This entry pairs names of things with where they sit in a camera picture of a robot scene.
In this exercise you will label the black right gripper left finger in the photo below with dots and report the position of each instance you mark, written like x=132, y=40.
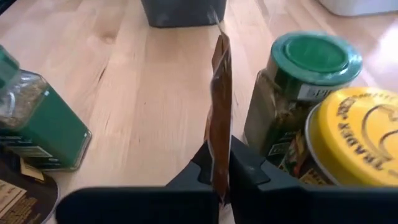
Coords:
x=140, y=205

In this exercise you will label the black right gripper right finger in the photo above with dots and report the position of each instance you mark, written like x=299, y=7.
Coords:
x=311, y=207

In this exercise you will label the yellow cup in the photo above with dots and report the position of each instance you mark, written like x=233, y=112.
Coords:
x=357, y=140

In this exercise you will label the yellow lid spice jar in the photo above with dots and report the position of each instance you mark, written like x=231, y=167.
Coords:
x=28, y=202

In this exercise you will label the green lid spice jar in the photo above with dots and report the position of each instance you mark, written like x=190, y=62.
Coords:
x=53, y=130
x=314, y=59

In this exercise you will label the taco seasoning packet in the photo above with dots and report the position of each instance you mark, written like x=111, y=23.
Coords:
x=221, y=109

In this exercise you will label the dark grey plastic bin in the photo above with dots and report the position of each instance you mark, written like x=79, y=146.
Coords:
x=183, y=12

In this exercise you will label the white plastic bin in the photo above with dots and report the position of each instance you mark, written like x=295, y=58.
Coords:
x=357, y=7

